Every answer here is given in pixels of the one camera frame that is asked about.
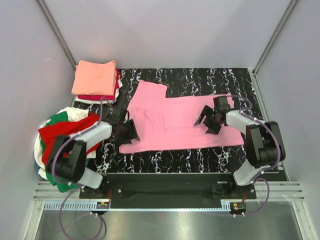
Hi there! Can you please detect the folded peach t shirt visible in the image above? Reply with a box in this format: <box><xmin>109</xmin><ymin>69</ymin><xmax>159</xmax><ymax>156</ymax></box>
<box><xmin>71</xmin><ymin>60</ymin><xmax>117</xmax><ymax>96</ymax></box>

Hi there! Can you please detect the aluminium rail profile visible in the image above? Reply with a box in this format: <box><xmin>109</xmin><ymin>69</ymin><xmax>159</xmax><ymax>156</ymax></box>
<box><xmin>32</xmin><ymin>180</ymin><xmax>305</xmax><ymax>202</ymax></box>

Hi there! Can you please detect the red t shirt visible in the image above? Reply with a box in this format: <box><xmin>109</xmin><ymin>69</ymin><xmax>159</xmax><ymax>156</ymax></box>
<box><xmin>38</xmin><ymin>112</ymin><xmax>99</xmax><ymax>165</ymax></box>

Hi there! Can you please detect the right aluminium frame post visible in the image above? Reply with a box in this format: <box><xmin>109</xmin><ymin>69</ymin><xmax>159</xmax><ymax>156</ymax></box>
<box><xmin>252</xmin><ymin>0</ymin><xmax>300</xmax><ymax>76</ymax></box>

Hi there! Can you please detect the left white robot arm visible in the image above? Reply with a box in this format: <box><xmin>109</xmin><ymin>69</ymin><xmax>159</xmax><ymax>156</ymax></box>
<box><xmin>41</xmin><ymin>107</ymin><xmax>139</xmax><ymax>198</ymax></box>

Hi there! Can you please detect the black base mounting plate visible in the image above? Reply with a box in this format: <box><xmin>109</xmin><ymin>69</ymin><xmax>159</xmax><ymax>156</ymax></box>
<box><xmin>78</xmin><ymin>172</ymin><xmax>257</xmax><ymax>201</ymax></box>

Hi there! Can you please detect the folded magenta t shirt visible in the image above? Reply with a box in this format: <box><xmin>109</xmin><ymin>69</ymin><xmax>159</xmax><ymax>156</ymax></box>
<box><xmin>77</xmin><ymin>69</ymin><xmax>122</xmax><ymax>101</ymax></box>

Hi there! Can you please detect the slotted cable duct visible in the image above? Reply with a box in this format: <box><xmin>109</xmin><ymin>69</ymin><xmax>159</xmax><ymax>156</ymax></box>
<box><xmin>44</xmin><ymin>200</ymin><xmax>231</xmax><ymax>212</ymax></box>

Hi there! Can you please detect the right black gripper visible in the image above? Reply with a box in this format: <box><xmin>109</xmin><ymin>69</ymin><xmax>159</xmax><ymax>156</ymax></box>
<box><xmin>194</xmin><ymin>105</ymin><xmax>223</xmax><ymax>136</ymax></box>

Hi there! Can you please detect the pink t shirt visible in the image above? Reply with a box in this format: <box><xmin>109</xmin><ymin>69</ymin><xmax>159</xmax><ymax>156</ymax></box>
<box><xmin>119</xmin><ymin>80</ymin><xmax>244</xmax><ymax>154</ymax></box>

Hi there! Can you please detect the green t shirt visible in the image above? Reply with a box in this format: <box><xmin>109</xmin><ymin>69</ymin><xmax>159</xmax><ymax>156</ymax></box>
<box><xmin>38</xmin><ymin>110</ymin><xmax>88</xmax><ymax>193</ymax></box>

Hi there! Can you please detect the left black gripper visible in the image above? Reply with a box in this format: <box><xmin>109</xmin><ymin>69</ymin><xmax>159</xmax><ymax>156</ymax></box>
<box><xmin>117</xmin><ymin>119</ymin><xmax>140</xmax><ymax>145</ymax></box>

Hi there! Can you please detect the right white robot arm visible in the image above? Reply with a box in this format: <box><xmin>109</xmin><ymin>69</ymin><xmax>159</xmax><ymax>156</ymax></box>
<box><xmin>194</xmin><ymin>95</ymin><xmax>286</xmax><ymax>199</ymax></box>

